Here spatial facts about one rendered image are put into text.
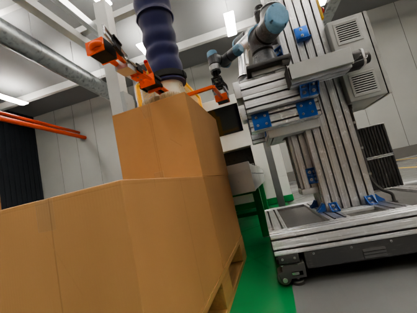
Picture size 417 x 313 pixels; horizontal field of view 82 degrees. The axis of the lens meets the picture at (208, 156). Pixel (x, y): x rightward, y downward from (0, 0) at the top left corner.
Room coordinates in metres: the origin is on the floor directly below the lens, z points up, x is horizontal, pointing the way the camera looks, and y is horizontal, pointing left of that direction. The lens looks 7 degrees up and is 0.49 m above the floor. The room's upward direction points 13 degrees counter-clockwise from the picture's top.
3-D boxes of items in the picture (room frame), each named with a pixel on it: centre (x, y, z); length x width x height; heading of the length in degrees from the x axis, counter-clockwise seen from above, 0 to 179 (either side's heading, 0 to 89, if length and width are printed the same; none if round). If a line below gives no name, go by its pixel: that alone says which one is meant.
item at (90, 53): (0.84, 0.30, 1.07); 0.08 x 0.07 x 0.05; 165
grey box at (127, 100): (2.71, 0.78, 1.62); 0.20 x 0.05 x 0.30; 166
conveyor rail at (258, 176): (2.83, -0.52, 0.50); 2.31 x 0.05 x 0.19; 166
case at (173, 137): (1.40, 0.16, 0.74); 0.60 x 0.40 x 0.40; 166
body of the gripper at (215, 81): (1.61, -0.18, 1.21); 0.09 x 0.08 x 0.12; 166
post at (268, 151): (2.21, -0.55, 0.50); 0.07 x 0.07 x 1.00; 76
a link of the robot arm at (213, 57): (1.62, -0.18, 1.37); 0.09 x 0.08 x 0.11; 132
